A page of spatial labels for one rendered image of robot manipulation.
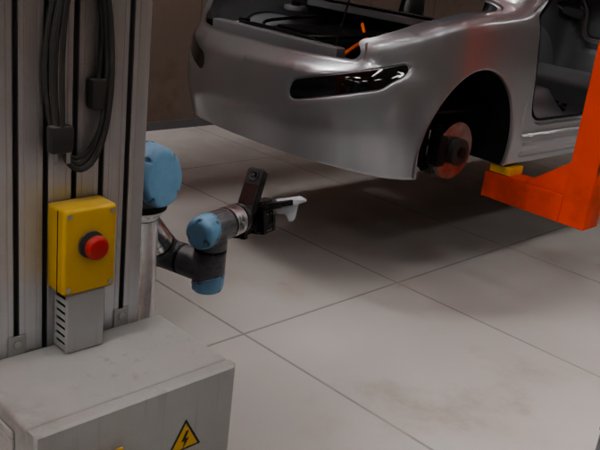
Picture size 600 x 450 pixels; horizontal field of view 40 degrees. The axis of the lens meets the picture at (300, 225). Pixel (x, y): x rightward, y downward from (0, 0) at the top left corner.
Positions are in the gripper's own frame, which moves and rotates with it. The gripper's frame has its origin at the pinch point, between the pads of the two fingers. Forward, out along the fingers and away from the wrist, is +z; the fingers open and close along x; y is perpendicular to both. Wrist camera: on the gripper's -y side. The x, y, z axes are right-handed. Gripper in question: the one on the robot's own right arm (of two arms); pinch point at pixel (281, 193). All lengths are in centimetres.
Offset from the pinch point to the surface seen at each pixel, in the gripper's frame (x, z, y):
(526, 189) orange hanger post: -13, 284, 57
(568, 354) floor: 29, 228, 128
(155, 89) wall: -392, 406, 30
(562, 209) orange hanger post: 9, 277, 64
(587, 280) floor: 14, 343, 125
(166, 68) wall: -387, 416, 12
